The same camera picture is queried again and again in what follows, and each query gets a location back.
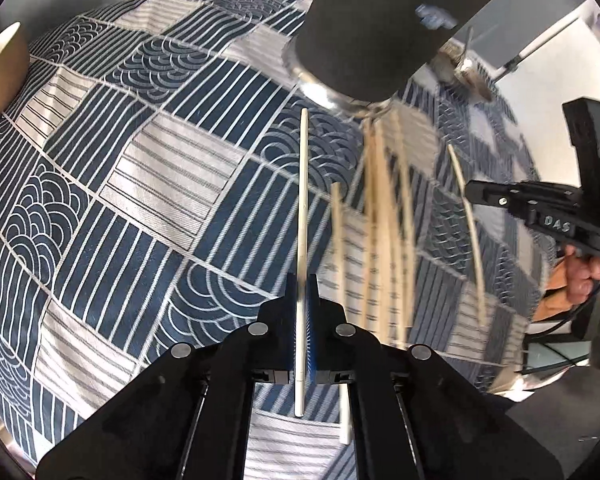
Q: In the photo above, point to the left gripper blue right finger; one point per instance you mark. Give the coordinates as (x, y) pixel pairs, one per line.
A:
(414, 416)

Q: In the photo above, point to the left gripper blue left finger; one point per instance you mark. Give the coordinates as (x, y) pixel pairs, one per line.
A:
(187, 415)

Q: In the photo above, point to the person's right hand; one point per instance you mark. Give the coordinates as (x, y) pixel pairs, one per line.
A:
(581, 274)

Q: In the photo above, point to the black light stand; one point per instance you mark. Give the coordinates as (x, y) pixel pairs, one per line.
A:
(540, 41)

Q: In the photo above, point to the metal spoon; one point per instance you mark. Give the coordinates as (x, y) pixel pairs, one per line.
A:
(466, 47)

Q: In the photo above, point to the blue white patterned tablecloth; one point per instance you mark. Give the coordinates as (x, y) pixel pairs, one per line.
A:
(149, 196)

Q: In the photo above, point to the black steel utensil cup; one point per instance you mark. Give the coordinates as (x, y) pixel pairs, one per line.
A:
(352, 56)

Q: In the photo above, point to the beige ceramic mug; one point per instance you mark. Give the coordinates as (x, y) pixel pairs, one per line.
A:
(14, 62)

